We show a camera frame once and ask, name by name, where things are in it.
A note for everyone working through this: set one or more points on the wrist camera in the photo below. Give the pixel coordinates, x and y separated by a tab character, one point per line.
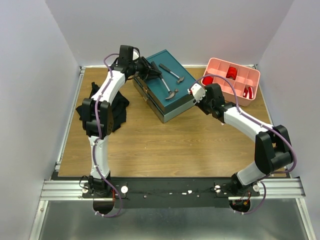
136	53
197	91

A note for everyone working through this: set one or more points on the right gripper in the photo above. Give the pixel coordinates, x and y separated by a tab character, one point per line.
203	105

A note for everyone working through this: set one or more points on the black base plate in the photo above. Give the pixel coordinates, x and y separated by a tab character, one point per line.
173	192

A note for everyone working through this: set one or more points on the aluminium frame rail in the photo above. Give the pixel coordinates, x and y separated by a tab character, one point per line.
270	186

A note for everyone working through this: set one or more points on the red white tape roll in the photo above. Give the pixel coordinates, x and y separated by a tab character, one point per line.
248	93

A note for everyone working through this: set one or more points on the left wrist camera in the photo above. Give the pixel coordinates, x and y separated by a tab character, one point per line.
136	53

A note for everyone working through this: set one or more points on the teal drawer cabinet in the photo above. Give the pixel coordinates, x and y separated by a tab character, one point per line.
167	95

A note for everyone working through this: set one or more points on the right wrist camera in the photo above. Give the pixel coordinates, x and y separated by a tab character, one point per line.
197	91

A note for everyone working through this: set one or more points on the red roll middle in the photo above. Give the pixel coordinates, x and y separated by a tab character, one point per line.
231	73

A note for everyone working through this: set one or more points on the claw hammer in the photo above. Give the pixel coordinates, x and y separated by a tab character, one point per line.
171	93

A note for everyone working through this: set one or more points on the pink compartment tray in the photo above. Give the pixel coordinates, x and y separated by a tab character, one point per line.
246	76

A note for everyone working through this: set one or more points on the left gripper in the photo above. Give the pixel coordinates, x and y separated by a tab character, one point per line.
146	68

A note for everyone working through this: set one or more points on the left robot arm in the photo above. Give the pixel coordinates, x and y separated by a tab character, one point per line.
97	116

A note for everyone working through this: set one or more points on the red roll left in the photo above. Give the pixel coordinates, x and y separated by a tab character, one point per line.
207	80

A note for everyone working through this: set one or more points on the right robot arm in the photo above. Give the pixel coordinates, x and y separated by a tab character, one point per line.
272	147

